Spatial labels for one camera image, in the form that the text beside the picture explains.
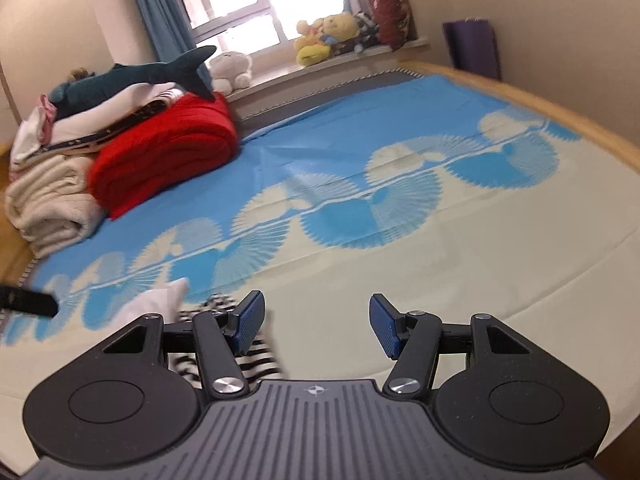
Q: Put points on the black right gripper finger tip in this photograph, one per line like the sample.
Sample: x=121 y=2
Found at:
x=27 y=301

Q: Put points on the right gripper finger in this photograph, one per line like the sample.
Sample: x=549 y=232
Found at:
x=414 y=341
x=217 y=339

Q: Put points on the white folded clothes pile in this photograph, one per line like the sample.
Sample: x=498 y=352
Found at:
x=42 y=135

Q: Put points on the cream folded blanket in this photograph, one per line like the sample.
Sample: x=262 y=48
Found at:
x=51 y=206

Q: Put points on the blue cream patterned bedsheet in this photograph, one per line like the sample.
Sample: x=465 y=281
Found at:
x=440 y=197

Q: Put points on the dark teal shark plush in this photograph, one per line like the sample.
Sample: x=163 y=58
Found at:
x=74 y=97

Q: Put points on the white teddy bear plush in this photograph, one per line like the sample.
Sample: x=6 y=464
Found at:
x=230 y=71

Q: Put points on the purple box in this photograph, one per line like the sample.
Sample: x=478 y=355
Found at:
x=473 y=48

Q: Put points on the yellow bear plush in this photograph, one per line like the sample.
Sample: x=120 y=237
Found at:
x=318 y=40

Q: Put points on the blue curtain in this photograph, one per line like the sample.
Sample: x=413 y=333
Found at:
x=160 y=10

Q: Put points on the dark red cushion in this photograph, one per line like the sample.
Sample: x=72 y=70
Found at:
x=395 y=22

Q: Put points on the wooden bed frame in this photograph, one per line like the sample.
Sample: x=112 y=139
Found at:
x=611 y=142

